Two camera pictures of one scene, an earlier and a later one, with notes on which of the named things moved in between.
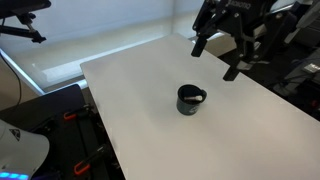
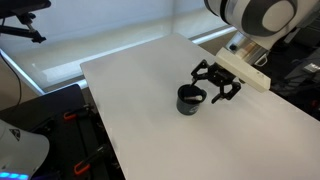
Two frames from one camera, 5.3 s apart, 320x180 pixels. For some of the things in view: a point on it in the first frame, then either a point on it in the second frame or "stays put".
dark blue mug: x=189 y=107 stays put
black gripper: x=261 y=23 -> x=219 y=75
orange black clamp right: x=84 y=165 stays put
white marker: x=198 y=98 stays put
